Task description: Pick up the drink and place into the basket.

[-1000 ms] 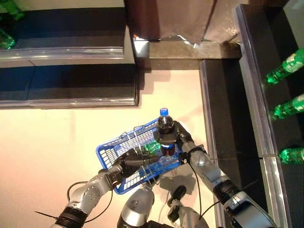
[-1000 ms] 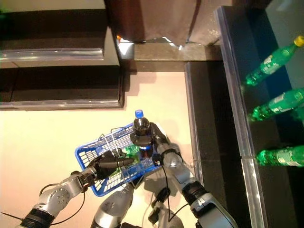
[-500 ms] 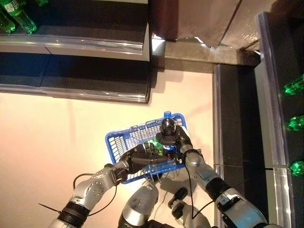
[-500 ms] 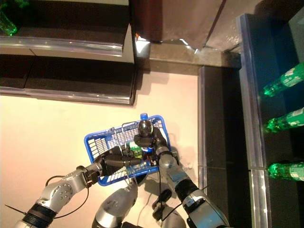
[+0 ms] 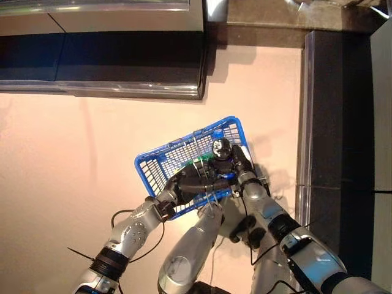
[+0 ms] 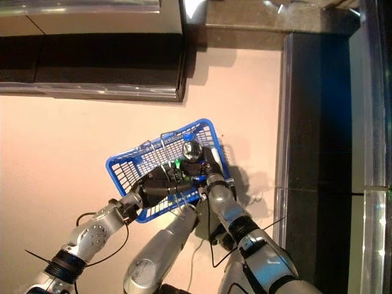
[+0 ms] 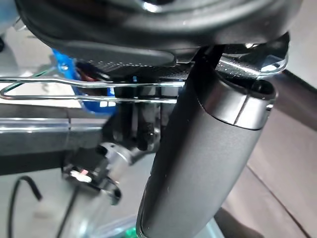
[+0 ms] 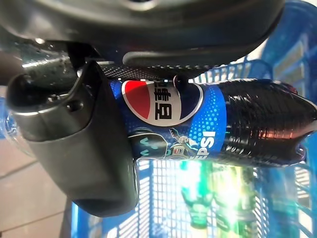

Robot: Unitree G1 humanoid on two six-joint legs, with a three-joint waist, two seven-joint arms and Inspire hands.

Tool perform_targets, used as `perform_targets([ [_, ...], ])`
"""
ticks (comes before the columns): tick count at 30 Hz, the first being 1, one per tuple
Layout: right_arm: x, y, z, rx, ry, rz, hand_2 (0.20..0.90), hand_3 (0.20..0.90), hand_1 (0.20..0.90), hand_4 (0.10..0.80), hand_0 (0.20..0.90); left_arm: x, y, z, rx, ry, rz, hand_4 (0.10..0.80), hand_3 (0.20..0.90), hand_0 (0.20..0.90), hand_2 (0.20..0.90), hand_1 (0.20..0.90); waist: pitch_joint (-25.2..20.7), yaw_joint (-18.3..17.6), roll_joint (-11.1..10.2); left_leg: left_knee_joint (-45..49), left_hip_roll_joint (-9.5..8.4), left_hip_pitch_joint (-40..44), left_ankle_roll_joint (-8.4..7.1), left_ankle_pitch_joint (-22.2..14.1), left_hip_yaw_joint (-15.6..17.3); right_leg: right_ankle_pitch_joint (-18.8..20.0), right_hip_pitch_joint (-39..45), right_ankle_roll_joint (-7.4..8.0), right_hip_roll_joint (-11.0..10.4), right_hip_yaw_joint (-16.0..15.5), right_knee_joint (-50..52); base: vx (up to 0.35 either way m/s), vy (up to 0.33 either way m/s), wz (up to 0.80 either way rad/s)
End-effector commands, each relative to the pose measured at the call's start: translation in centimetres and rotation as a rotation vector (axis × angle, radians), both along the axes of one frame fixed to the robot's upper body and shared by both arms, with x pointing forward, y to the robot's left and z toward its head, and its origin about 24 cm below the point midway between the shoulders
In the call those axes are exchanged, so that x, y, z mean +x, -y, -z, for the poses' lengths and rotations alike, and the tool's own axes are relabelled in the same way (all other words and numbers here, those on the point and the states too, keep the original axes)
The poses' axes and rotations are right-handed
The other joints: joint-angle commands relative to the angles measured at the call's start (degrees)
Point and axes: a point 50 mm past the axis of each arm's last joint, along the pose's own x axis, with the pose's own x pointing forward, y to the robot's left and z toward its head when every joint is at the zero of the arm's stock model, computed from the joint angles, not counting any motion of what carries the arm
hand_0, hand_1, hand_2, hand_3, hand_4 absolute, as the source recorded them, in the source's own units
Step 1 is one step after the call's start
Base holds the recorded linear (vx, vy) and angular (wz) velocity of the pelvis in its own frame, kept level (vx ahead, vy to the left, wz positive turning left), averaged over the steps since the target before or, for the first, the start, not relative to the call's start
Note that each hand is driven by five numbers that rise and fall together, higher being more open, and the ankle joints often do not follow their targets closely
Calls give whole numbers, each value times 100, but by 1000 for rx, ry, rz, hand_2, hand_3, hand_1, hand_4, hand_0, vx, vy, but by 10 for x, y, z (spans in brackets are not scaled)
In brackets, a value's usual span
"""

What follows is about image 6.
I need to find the black zip tie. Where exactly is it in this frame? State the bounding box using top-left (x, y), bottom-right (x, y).
top-left (24, 249), bottom-right (51, 264)

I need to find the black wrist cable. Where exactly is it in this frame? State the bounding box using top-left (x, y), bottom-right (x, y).
top-left (75, 211), bottom-right (130, 269)
top-left (206, 195), bottom-right (243, 269)

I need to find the silver left robot leg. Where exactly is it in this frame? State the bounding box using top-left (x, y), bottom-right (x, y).
top-left (122, 203), bottom-right (200, 294)

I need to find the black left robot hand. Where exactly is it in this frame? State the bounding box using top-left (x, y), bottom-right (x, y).
top-left (142, 166), bottom-right (197, 209)

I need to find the black side unit base shelf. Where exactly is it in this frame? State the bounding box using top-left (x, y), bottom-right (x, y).
top-left (0, 32), bottom-right (188, 104)

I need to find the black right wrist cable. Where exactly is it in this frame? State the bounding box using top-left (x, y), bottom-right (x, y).
top-left (206, 195), bottom-right (243, 269)

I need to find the low black base shelf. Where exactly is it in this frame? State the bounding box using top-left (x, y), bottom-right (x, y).
top-left (272, 32), bottom-right (353, 285)

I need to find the blue plastic shopping basket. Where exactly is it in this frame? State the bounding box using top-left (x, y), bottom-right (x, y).
top-left (105, 118), bottom-right (235, 224)

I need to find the dark stone plinth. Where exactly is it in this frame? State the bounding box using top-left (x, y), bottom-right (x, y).
top-left (185, 0), bottom-right (361, 51)

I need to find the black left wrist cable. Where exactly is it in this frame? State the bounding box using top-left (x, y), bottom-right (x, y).
top-left (75, 211), bottom-right (130, 269)

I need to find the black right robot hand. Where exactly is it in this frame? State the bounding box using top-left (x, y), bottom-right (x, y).
top-left (179, 146), bottom-right (224, 184)

